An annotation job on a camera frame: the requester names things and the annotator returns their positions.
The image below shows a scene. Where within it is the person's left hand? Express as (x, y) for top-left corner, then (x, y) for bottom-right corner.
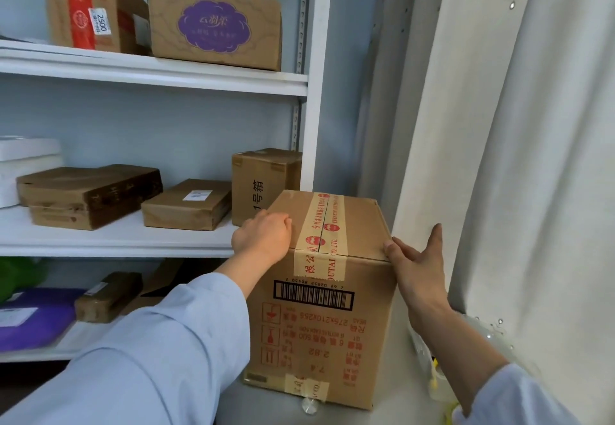
(231, 209), (293, 269)

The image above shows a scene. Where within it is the person's right hand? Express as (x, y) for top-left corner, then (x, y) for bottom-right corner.
(382, 223), (450, 324)

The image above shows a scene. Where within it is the brown cardboard box red print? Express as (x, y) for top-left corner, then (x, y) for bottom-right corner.
(242, 190), (398, 411)

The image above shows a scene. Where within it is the person's right forearm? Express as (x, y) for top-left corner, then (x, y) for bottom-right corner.
(408, 294), (582, 425)

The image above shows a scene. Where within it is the person's left forearm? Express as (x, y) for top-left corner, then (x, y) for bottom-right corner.
(0, 251), (270, 425)

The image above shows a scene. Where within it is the upright small cardboard box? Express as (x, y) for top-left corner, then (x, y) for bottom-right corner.
(231, 148), (302, 227)

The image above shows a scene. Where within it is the flat brown box white label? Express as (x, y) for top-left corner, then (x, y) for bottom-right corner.
(141, 179), (233, 232)

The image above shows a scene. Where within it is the open cardboard box red print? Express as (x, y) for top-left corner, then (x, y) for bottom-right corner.
(120, 258), (227, 315)

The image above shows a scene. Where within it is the small taped brown parcel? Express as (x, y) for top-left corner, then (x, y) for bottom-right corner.
(74, 272), (144, 324)

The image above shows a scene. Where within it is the dark brown flat box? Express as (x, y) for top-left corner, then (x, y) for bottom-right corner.
(17, 164), (164, 231)

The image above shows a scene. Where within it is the box with purple logo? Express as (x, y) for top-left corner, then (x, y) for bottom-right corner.
(147, 0), (283, 72)

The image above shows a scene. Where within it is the white foam box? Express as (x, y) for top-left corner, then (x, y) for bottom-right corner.
(0, 137), (65, 209)

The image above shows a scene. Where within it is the box with red tape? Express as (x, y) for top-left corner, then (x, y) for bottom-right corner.
(42, 0), (152, 55)

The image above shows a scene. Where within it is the white curtain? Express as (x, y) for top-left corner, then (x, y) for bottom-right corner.
(357, 0), (615, 425)

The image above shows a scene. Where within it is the white metal shelf unit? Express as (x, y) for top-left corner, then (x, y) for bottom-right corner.
(0, 0), (335, 363)

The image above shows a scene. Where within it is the green object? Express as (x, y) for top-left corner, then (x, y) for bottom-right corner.
(0, 257), (49, 303)

